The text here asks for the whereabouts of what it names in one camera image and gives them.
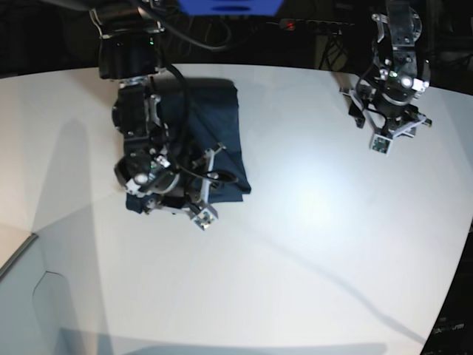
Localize black power strip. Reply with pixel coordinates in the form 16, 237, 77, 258
277, 18, 355, 36

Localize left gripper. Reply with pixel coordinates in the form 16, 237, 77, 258
347, 83, 426, 140

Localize blue plastic box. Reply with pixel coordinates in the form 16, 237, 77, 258
178, 0, 284, 16

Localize dark blue t-shirt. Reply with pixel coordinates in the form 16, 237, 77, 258
123, 75, 254, 215

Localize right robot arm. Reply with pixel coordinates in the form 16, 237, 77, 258
89, 1, 219, 216

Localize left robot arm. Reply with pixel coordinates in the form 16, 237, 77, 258
341, 1, 430, 152

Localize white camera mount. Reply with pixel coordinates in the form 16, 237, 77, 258
140, 143, 225, 231
339, 87, 434, 157

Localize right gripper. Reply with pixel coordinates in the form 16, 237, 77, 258
115, 155, 219, 213

